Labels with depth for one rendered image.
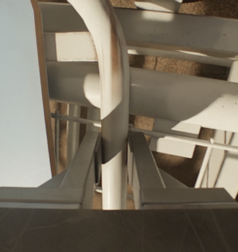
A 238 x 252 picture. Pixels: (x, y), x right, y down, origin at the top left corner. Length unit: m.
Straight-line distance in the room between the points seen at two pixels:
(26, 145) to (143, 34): 0.15
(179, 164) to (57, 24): 0.64
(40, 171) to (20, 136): 0.03
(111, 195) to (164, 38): 0.16
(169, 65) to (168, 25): 0.45
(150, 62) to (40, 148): 0.54
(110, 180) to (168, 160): 0.59
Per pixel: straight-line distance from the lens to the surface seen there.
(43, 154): 0.17
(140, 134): 0.15
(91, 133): 0.15
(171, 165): 0.75
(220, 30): 0.21
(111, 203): 0.17
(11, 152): 0.18
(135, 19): 0.20
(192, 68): 0.66
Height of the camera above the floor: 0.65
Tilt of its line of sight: 69 degrees down
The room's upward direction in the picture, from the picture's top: 148 degrees counter-clockwise
